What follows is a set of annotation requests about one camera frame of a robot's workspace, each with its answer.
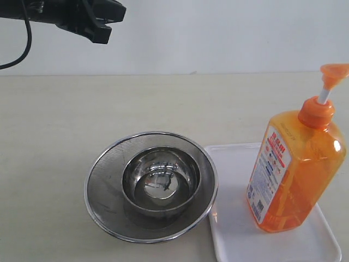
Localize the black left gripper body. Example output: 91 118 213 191
35 1 111 44

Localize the steel mesh strainer basket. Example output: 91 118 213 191
84 131 218 243

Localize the orange dish soap bottle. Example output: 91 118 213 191
246 63 348 233

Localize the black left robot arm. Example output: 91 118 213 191
1 0 127 44

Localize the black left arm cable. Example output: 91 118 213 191
0 0 32 70

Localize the small stainless steel bowl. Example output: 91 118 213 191
121 146 201 219

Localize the white rectangular plastic tray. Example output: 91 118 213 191
205 143 342 261

